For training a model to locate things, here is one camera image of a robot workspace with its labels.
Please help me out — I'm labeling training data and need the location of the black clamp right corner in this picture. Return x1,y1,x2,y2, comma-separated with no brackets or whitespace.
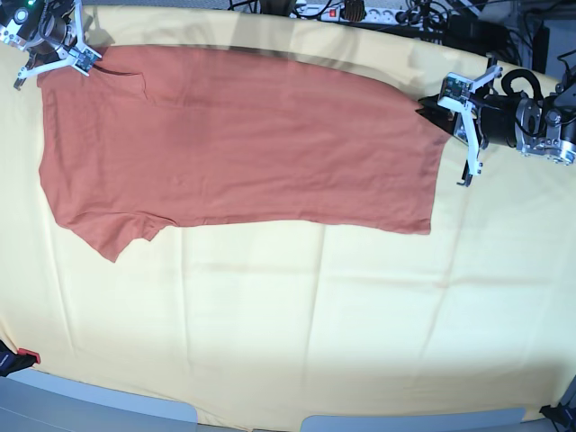
540,403,576,432

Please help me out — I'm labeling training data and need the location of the salmon red T-shirt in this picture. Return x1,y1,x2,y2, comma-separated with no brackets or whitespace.
37,46,448,261

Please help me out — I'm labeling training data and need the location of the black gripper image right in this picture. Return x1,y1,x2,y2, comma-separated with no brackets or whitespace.
416,93,525,147

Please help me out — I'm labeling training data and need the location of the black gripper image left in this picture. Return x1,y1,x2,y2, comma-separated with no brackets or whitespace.
31,8,75,57

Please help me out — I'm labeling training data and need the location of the white power strip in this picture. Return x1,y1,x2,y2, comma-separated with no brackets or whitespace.
290,1,406,25

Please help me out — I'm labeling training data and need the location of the red black clamp left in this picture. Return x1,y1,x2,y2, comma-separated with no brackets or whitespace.
0,341,41,377

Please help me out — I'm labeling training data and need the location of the black power adapter box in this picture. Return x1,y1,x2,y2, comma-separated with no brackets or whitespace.
442,15,509,55

